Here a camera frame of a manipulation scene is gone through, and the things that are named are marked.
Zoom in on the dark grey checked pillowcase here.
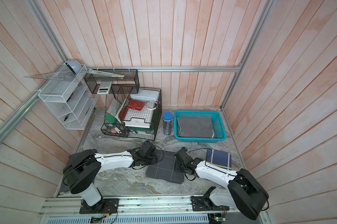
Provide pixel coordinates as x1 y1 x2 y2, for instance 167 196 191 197
146 150 185 184

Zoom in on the plain grey pillowcase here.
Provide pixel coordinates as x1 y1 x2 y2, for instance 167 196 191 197
177 117 216 139

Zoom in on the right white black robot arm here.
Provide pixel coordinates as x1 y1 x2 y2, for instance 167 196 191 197
175 147 269 220

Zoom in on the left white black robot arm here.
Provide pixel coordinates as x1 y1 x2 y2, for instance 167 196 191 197
62 141 164 213

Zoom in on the teal plastic basket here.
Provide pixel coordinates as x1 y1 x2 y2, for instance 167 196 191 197
174 110 226 143

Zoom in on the navy blue folded pillowcase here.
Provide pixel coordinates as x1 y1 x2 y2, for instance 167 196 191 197
206 149 232 170

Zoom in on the blue lidded pen jar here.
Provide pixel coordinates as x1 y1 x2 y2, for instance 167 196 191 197
162 112 174 136

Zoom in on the green book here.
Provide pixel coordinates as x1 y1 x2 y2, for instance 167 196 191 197
104 112 117 125

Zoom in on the red wallet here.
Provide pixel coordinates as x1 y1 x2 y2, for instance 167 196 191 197
127 99 145 111

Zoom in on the white plastic box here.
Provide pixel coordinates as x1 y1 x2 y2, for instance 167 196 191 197
130 89 160 101

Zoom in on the white calculator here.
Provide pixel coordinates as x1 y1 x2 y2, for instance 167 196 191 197
97 81 112 95

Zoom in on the clear set square ruler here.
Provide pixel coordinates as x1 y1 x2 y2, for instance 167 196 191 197
87 69 125 78

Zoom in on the clear triangle ruler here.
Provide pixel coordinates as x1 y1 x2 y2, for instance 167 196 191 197
25 71 74 81

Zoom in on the small round grey clock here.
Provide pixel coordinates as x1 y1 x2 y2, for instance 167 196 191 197
65 59 82 75

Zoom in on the black wire desk organizer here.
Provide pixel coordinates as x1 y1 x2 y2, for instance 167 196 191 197
101 84 162 141

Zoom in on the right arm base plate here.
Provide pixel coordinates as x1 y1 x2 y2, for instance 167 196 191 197
190 196 230 211

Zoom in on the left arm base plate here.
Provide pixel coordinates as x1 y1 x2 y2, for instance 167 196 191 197
79 198 119 215

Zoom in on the black wire hanging basket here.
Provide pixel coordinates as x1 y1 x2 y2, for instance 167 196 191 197
84 69 140 94

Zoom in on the white wire wall shelf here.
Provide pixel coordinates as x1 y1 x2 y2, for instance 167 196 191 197
39 64 98 130

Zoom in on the aluminium front rail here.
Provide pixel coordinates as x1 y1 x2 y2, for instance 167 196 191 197
38 194 270 217

